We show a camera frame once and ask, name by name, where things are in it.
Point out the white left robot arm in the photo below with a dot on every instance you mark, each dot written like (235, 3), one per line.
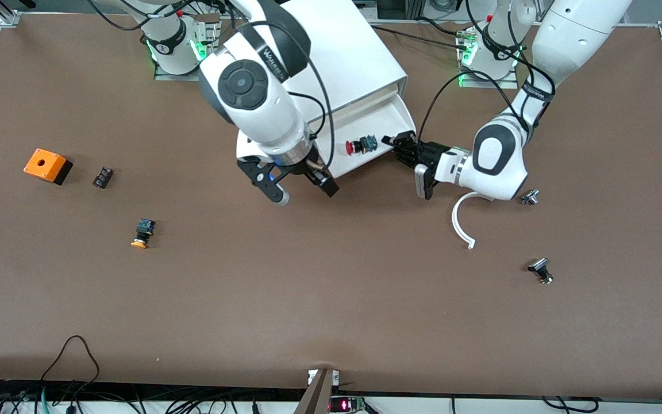
(497, 161)

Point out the orange box with hole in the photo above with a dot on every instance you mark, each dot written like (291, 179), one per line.
(43, 164)

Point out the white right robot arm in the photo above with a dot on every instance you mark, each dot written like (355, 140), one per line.
(250, 98)

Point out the brown camera stand post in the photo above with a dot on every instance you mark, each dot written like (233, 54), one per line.
(316, 397)

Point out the black head selector switch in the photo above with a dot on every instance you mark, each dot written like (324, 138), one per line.
(541, 270)

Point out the device with red display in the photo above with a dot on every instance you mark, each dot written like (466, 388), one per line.
(346, 405)

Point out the small black contact block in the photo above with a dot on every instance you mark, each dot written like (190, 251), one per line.
(103, 177)

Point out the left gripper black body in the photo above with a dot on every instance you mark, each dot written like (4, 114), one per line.
(430, 154)

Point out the white drawer cabinet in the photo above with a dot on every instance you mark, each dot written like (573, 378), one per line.
(354, 57)

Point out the white stand bracket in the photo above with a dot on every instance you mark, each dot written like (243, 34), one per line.
(311, 376)

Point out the small silver metal fitting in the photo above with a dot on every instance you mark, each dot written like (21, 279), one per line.
(530, 197)

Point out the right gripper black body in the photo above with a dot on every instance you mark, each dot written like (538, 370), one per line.
(303, 167)

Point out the red push button switch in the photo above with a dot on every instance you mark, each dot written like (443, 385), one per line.
(357, 147)

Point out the white plastic drawer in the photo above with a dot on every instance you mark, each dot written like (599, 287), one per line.
(377, 123)
(365, 99)

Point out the orange push button switch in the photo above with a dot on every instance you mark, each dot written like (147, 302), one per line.
(143, 233)

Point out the white curved plastic strip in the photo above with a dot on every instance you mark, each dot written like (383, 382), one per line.
(454, 224)

